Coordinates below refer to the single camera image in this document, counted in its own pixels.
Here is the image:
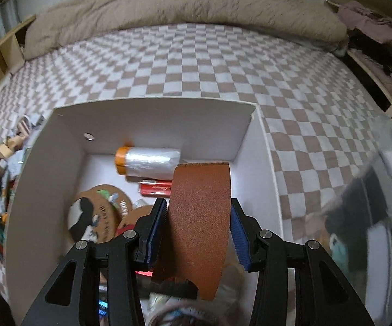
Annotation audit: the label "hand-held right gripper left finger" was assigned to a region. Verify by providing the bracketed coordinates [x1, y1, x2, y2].
[21, 197, 167, 326]

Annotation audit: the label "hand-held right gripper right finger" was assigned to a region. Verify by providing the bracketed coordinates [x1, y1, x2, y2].
[230, 199, 375, 326]

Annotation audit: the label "brown leather piece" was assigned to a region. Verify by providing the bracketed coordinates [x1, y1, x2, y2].
[151, 162, 232, 301]

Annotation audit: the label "white cardboard box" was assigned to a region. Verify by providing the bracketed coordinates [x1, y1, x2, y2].
[4, 97, 285, 326]

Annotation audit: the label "clear plastic container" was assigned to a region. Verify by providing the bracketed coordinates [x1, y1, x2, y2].
[318, 115, 392, 326]

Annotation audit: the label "small red box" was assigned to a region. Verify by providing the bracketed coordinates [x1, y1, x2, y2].
[139, 179, 173, 198]

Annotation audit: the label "printed round cork coaster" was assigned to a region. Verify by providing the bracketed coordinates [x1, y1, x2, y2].
[67, 184, 133, 243]

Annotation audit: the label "plastic film roll orange tape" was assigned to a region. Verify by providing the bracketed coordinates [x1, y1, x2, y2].
[114, 146, 182, 180]

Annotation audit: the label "beige fluffy blanket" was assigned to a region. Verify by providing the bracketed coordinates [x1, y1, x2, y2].
[23, 0, 349, 60]

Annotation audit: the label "dark clothes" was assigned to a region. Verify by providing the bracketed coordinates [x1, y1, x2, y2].
[347, 30, 392, 92]

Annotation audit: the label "pink clothes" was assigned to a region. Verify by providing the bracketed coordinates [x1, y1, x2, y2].
[339, 0, 392, 43]

